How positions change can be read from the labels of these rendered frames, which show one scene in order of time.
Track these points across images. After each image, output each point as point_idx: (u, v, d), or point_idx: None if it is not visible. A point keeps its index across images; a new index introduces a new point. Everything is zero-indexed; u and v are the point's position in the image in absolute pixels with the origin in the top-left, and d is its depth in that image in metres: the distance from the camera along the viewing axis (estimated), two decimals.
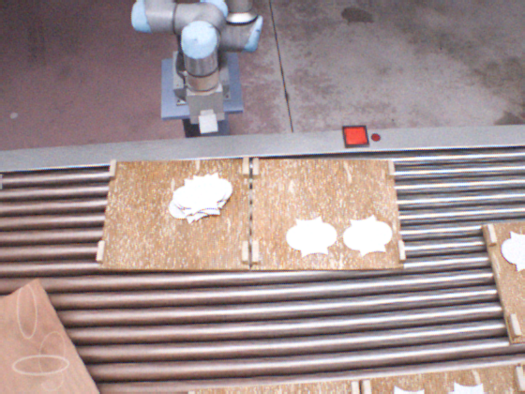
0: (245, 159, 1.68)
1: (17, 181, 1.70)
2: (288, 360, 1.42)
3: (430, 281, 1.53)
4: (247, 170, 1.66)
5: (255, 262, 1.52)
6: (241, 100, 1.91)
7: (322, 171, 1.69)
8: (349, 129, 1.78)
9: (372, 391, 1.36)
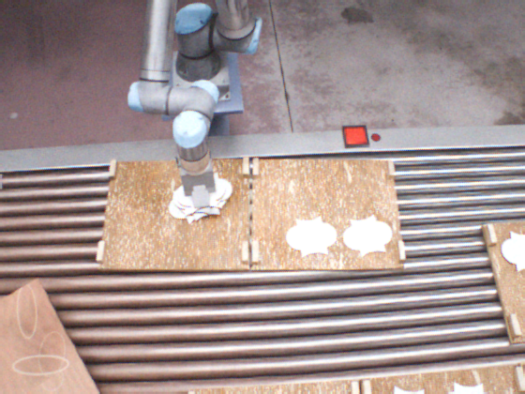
0: (245, 159, 1.68)
1: (17, 181, 1.70)
2: (288, 360, 1.42)
3: (430, 281, 1.53)
4: (247, 170, 1.66)
5: (255, 262, 1.52)
6: (241, 100, 1.91)
7: (322, 171, 1.69)
8: (349, 129, 1.78)
9: (372, 391, 1.36)
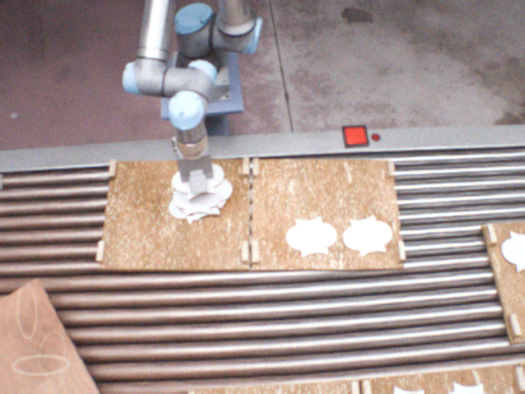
0: (245, 159, 1.68)
1: (17, 181, 1.70)
2: (288, 360, 1.42)
3: (430, 281, 1.53)
4: (247, 170, 1.66)
5: (255, 262, 1.52)
6: (241, 100, 1.91)
7: (322, 171, 1.69)
8: (349, 129, 1.78)
9: (372, 391, 1.36)
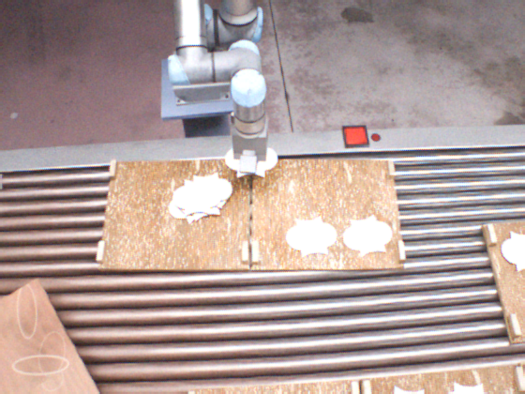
0: None
1: (17, 181, 1.70)
2: (288, 360, 1.42)
3: (430, 281, 1.53)
4: None
5: (255, 262, 1.52)
6: None
7: (322, 171, 1.69)
8: (349, 129, 1.78)
9: (372, 391, 1.36)
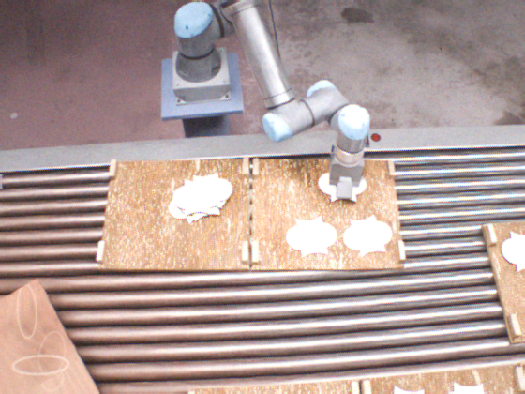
0: (245, 159, 1.68)
1: (17, 181, 1.70)
2: (288, 360, 1.42)
3: (430, 281, 1.53)
4: (247, 170, 1.66)
5: (255, 262, 1.52)
6: (241, 100, 1.91)
7: (322, 171, 1.69)
8: None
9: (372, 391, 1.36)
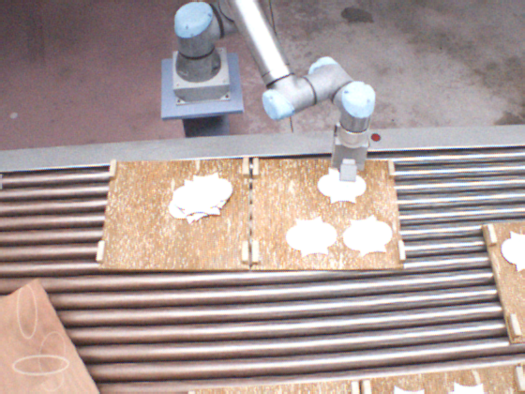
0: (245, 159, 1.68)
1: (17, 181, 1.70)
2: (288, 360, 1.42)
3: (430, 281, 1.53)
4: (247, 170, 1.66)
5: (255, 262, 1.52)
6: (241, 100, 1.91)
7: (322, 171, 1.69)
8: None
9: (372, 391, 1.36)
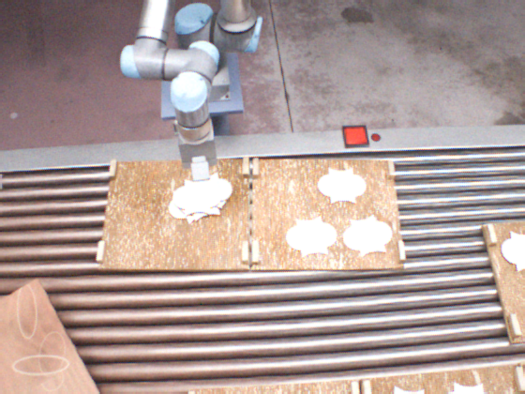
0: (245, 159, 1.68)
1: (17, 181, 1.70)
2: (288, 360, 1.42)
3: (430, 281, 1.53)
4: (247, 170, 1.66)
5: (255, 262, 1.52)
6: (241, 100, 1.91)
7: (322, 171, 1.69)
8: (349, 129, 1.78)
9: (372, 391, 1.36)
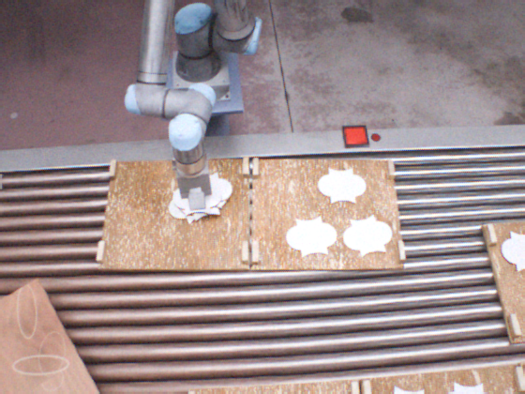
0: (245, 159, 1.68)
1: (17, 181, 1.70)
2: (288, 360, 1.42)
3: (430, 281, 1.53)
4: (247, 170, 1.66)
5: (255, 262, 1.52)
6: (241, 100, 1.91)
7: (322, 171, 1.69)
8: (349, 129, 1.78)
9: (372, 391, 1.36)
